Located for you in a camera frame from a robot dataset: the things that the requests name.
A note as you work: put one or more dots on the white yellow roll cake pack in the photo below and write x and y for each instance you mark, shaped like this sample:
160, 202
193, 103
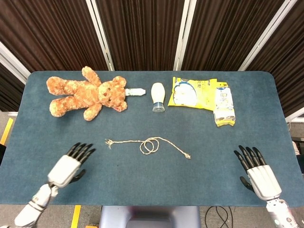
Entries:
224, 107

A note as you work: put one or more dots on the brown teddy bear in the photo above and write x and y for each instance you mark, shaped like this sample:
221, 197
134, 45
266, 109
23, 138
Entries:
78, 95

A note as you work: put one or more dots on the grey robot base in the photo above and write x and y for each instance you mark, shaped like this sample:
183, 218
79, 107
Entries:
114, 216

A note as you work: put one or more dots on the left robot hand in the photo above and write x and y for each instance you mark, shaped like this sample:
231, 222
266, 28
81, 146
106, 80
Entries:
63, 169

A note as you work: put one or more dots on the blue felt table mat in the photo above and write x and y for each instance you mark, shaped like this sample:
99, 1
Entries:
142, 180

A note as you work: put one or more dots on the yellow snack bag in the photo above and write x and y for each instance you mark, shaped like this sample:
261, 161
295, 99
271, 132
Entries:
190, 95

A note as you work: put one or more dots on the small white green-label bottle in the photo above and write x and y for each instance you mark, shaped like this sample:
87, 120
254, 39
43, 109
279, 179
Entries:
136, 92

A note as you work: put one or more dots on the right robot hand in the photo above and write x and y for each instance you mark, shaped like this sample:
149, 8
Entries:
263, 180

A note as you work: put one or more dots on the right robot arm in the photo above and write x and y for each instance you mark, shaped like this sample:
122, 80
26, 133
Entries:
280, 213

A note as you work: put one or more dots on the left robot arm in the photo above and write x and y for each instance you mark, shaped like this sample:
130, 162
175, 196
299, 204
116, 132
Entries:
26, 213

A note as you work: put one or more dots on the yellow floor tape strip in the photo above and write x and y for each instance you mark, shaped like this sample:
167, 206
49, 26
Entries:
7, 130
76, 216

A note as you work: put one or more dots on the white partition post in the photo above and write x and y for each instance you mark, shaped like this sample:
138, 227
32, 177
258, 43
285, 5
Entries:
267, 35
14, 63
101, 39
184, 35
295, 116

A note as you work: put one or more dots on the white squeeze bottle clear cap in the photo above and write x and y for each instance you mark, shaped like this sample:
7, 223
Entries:
158, 92

